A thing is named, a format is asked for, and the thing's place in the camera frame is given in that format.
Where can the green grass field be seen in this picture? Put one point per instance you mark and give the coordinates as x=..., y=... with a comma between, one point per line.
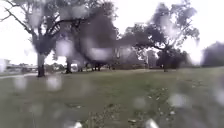
x=110, y=90

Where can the cluster of dark trees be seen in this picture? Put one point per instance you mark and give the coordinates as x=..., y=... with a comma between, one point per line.
x=95, y=36

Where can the spreading tree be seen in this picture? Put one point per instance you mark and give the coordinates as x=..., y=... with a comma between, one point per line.
x=165, y=60

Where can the robot's own part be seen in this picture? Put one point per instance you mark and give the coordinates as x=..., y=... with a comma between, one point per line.
x=151, y=124
x=77, y=125

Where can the big tree with dark trunk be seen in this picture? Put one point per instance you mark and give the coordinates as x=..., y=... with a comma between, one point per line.
x=41, y=66

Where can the pale path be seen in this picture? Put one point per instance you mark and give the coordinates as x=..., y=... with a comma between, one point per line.
x=16, y=76

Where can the dark bushy tree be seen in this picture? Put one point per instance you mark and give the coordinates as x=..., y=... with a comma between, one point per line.
x=213, y=55

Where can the white building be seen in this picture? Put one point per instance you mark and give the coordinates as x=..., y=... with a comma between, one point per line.
x=3, y=65

